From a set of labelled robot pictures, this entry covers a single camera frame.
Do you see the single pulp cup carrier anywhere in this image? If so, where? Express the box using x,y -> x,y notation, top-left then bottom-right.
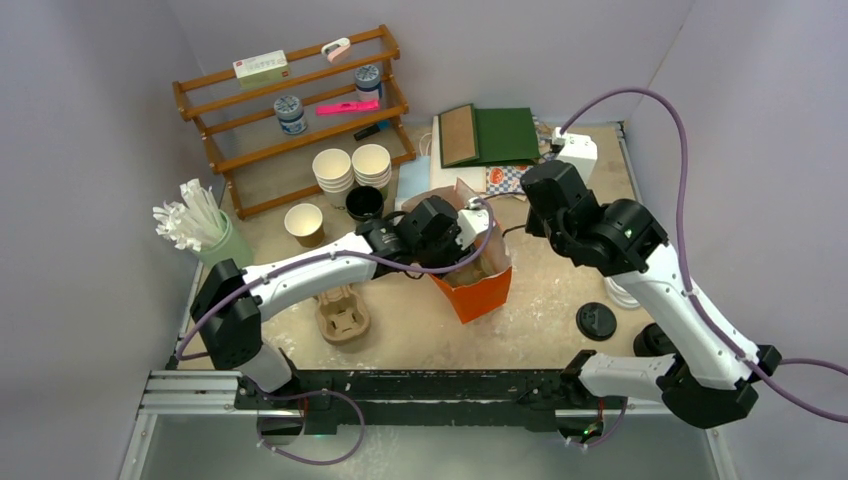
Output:
442,256 -> 499,288

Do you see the orange paper bag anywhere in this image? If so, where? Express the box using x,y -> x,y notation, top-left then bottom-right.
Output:
401,180 -> 513,324

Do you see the pulp cup carrier tray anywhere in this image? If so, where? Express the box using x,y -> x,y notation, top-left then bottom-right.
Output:
315,285 -> 371,345

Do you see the brown paper cup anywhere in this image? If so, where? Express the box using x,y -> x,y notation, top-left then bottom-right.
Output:
284,203 -> 325,248

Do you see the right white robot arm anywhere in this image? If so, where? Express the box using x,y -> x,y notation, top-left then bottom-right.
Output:
520,161 -> 781,429

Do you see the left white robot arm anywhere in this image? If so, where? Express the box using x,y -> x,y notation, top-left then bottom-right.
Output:
187,195 -> 491,409

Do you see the blue checkered paper bag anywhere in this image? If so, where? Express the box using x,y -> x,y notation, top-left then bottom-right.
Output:
486,166 -> 529,195

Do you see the black paper cup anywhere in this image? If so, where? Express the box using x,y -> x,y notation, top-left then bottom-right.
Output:
345,186 -> 385,223

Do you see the right white cup stack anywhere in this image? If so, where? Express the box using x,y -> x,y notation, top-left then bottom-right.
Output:
351,144 -> 392,199

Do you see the white cup stack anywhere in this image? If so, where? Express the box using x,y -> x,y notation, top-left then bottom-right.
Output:
312,148 -> 355,210
351,144 -> 392,199

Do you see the green paper bag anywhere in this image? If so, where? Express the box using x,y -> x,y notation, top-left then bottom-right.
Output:
437,104 -> 540,168

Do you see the white cup lid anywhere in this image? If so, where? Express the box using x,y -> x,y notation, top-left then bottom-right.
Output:
603,277 -> 641,310

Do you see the left white cup stack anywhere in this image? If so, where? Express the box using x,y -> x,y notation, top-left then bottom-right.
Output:
312,148 -> 355,210

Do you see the black blue marker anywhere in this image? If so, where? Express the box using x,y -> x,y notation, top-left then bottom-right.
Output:
353,120 -> 391,141

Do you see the black cup lid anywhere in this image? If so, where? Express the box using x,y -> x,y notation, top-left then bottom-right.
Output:
575,302 -> 618,341

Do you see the pink marker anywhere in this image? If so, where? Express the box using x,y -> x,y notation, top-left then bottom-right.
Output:
315,99 -> 381,116

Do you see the black lid stack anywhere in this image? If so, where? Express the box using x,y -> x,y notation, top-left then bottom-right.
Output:
633,323 -> 678,357

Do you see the blue white jar right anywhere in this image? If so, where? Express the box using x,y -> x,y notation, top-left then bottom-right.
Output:
354,64 -> 383,102

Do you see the blue white jar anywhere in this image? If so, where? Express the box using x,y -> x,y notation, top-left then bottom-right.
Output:
354,64 -> 383,102
273,95 -> 308,136

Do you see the wooden shelf rack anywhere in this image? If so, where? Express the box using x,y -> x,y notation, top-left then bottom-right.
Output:
172,25 -> 416,219

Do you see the blue white jar left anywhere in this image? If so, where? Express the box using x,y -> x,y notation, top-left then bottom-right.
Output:
273,95 -> 308,136

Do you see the green straw holder cup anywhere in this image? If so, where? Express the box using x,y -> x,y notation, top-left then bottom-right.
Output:
194,212 -> 254,268

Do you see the white pink clip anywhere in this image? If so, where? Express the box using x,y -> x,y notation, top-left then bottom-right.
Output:
321,37 -> 351,65

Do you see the white green box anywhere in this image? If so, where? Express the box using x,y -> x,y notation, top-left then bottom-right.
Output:
232,50 -> 290,90

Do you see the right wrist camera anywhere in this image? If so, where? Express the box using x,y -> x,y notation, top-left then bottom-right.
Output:
551,127 -> 598,183

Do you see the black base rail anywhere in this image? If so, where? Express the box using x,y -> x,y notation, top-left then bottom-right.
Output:
139,367 -> 723,439

